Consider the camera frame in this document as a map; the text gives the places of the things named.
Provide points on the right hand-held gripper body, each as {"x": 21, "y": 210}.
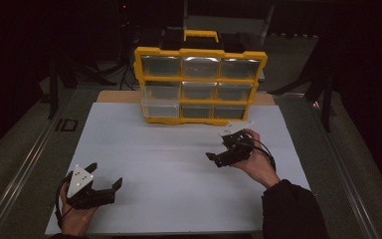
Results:
{"x": 238, "y": 146}

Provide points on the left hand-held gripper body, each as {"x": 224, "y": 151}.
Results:
{"x": 88, "y": 197}

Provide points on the clear plastic drawer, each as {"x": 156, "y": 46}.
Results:
{"x": 160, "y": 109}

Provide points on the yellow drawer organizer cabinet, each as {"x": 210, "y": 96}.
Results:
{"x": 160, "y": 79}

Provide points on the person's left hand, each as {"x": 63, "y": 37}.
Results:
{"x": 76, "y": 220}

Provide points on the person's right hand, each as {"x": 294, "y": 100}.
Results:
{"x": 259, "y": 166}

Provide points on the white table cover sheet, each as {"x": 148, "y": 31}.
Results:
{"x": 165, "y": 186}

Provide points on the black metal stand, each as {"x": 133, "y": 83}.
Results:
{"x": 53, "y": 93}
{"x": 326, "y": 106}

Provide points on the aluminium floor rail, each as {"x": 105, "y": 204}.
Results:
{"x": 354, "y": 189}
{"x": 20, "y": 169}

